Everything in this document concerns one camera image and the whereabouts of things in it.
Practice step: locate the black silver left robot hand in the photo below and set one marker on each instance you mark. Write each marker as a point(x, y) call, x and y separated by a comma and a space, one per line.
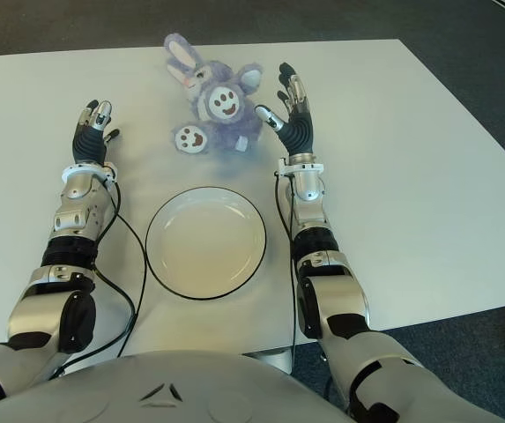
point(88, 145)

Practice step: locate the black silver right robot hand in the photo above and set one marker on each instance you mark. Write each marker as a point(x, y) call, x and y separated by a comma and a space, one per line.
point(298, 132)

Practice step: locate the purple plush bunny doll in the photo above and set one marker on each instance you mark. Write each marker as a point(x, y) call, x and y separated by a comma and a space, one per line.
point(221, 128)

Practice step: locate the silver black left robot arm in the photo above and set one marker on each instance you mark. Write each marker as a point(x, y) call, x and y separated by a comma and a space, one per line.
point(36, 313)

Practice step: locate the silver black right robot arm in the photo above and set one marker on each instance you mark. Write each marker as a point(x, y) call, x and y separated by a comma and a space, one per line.
point(340, 299)

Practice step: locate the white plate with black rim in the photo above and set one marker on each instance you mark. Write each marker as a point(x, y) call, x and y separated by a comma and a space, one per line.
point(205, 244)

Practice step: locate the grey robot torso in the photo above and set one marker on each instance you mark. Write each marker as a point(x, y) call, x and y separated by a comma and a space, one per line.
point(168, 392)

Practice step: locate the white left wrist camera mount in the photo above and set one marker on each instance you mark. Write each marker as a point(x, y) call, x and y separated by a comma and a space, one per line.
point(69, 172)

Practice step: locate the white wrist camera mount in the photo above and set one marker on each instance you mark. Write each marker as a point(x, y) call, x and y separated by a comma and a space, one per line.
point(314, 167)
point(69, 172)

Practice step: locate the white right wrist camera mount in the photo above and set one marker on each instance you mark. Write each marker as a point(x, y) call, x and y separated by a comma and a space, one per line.
point(314, 167)

